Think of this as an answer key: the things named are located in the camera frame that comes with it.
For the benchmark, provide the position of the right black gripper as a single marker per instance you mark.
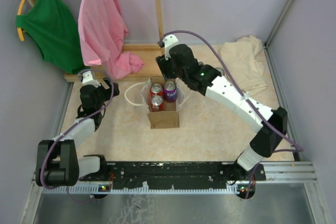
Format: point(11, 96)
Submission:
point(163, 65)

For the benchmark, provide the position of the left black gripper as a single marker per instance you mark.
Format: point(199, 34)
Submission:
point(107, 92)

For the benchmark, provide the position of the purple soda can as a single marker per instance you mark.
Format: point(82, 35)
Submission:
point(221, 70)

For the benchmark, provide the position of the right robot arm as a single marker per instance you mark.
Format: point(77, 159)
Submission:
point(270, 125)

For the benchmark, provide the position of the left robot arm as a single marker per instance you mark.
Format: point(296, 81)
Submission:
point(57, 162)

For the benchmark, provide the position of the purple Fanta can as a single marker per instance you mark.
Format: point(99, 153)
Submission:
point(170, 91)

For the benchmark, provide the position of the wooden clothes rack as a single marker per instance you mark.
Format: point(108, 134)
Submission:
point(144, 21)

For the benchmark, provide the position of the red soda can rear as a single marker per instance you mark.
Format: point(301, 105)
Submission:
point(156, 89)

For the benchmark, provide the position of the red soda can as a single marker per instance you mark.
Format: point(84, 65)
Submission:
point(157, 103)
point(156, 89)

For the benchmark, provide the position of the red soda can front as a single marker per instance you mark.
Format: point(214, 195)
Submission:
point(157, 103)

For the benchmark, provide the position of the pink t-shirt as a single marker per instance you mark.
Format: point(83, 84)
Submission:
point(102, 31)

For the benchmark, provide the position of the beige folded cloth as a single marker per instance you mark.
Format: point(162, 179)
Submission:
point(240, 59)

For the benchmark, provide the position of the green tank top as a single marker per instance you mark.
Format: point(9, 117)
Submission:
point(51, 25)

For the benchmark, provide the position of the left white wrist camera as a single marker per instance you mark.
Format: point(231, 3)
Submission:
point(87, 78)

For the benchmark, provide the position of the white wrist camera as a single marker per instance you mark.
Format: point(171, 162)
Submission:
point(169, 42)
point(87, 78)

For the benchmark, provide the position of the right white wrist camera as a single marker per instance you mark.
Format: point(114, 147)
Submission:
point(169, 42)

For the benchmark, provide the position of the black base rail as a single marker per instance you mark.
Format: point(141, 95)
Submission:
point(177, 177)

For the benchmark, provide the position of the aluminium frame rail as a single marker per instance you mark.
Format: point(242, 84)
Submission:
point(276, 173)

